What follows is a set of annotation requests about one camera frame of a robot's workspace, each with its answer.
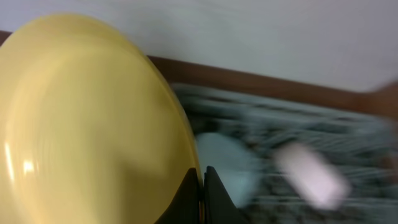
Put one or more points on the grey dishwasher rack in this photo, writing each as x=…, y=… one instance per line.
x=356, y=144

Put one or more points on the pink bowl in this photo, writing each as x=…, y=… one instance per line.
x=312, y=176

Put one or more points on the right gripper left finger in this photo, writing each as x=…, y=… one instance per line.
x=185, y=205

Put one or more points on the yellow round plate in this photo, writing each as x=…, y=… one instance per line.
x=90, y=130

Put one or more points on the light blue bowl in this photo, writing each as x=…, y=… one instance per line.
x=238, y=168

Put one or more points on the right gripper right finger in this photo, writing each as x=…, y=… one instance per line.
x=219, y=208

